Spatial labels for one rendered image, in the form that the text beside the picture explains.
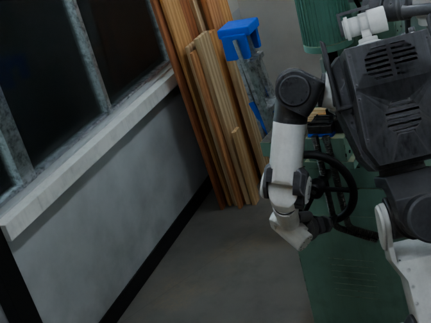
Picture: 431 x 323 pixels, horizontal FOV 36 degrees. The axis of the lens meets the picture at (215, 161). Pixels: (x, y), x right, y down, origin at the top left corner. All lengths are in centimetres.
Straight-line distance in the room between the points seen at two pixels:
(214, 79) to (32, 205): 142
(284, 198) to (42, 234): 137
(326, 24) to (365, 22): 53
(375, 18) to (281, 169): 46
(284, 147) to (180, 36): 207
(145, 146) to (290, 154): 194
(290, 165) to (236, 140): 204
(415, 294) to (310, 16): 101
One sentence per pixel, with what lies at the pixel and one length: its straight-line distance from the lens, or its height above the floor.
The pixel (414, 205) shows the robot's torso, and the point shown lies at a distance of 158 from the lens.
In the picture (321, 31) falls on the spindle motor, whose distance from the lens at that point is 233.
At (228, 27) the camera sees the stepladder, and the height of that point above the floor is 116.
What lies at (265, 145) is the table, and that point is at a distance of 250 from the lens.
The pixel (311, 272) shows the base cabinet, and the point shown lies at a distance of 275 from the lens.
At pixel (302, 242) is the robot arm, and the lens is 201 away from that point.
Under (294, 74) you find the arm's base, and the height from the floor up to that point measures 137.
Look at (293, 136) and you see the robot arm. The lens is 173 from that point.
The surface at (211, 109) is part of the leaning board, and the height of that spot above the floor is 64.
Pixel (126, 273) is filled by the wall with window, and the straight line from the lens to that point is 343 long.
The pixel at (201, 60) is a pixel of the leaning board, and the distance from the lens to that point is 367.
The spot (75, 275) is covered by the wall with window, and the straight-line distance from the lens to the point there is 309.
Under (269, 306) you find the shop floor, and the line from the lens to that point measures 314.
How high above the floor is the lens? 190
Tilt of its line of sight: 24 degrees down
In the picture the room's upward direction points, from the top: 15 degrees counter-clockwise
